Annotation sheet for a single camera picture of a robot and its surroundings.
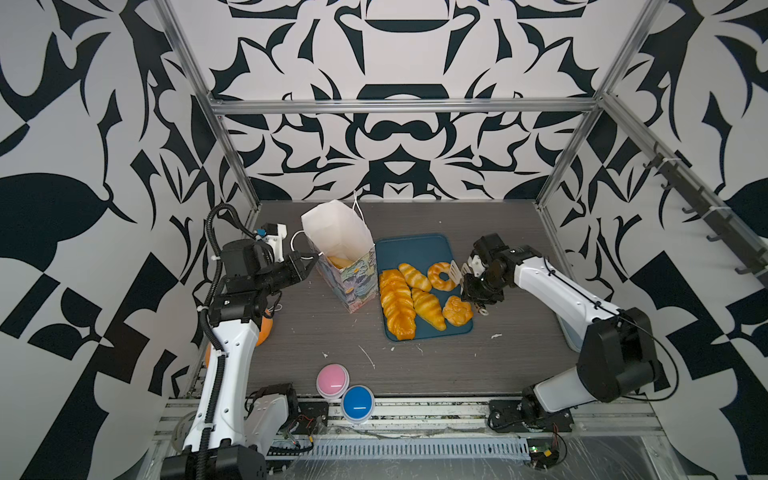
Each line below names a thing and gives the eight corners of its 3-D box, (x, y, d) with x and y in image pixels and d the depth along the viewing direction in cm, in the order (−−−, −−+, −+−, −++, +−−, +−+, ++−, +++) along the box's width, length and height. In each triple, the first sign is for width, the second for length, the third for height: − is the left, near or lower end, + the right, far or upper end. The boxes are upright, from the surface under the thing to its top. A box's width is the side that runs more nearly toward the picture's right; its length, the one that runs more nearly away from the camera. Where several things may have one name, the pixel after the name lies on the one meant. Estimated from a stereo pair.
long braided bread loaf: (388, 343, 87) (388, 338, 84) (377, 277, 101) (377, 271, 98) (420, 338, 88) (422, 333, 85) (405, 273, 102) (406, 267, 99)
